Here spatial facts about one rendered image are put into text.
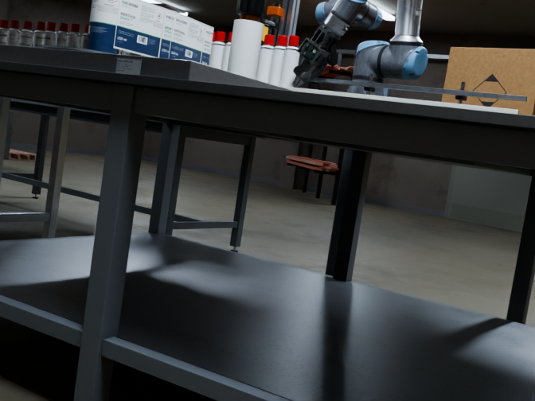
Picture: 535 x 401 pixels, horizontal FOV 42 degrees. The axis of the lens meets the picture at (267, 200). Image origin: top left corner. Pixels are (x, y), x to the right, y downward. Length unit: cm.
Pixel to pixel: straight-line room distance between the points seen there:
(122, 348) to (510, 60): 142
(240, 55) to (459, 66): 72
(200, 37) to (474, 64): 87
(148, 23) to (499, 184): 899
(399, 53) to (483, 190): 832
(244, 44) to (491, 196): 887
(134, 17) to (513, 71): 114
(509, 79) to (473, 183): 857
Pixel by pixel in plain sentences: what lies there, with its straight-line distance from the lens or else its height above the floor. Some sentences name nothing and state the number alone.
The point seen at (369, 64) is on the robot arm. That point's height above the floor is 106.
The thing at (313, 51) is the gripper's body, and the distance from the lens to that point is 221.
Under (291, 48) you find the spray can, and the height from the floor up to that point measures 104.
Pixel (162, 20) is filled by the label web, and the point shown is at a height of 103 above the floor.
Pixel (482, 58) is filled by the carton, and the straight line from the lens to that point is 230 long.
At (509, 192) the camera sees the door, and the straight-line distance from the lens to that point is 1063.
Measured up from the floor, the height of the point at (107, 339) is 22.
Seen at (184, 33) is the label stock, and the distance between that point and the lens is 214.
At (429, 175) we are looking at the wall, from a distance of 1108.
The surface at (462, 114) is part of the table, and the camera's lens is 119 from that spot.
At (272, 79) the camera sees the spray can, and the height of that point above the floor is 93.
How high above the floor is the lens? 73
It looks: 5 degrees down
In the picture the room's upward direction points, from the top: 9 degrees clockwise
